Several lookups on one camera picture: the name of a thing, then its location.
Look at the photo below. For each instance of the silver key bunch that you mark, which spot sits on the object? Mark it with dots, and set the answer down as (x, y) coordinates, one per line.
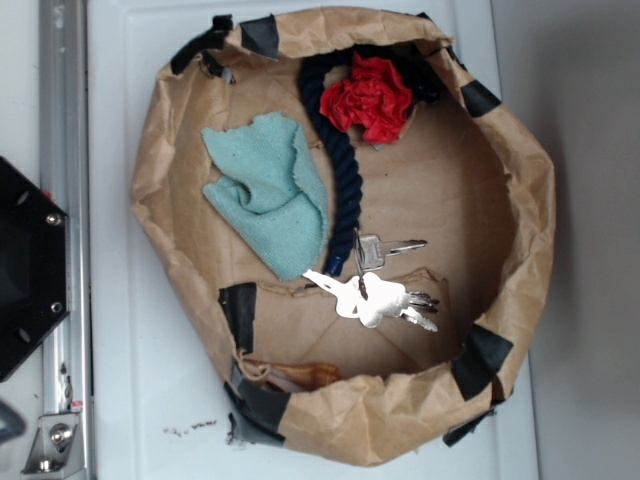
(369, 298)

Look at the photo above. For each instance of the brown paper bag bin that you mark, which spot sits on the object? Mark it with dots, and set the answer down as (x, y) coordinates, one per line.
(465, 175)

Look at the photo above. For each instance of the light teal cloth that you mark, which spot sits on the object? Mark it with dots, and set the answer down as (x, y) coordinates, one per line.
(270, 191)

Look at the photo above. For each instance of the orange plaid cloth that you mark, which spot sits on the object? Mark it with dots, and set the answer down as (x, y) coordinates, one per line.
(290, 378)

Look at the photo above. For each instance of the crumpled red paper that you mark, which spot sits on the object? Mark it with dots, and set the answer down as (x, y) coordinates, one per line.
(374, 97)

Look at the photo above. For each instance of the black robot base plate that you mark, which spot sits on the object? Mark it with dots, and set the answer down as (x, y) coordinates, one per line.
(33, 268)

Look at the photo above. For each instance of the aluminium extrusion rail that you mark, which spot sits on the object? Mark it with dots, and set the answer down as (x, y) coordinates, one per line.
(64, 173)

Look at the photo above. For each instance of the silver corner bracket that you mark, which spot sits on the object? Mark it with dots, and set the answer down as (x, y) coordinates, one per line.
(56, 452)

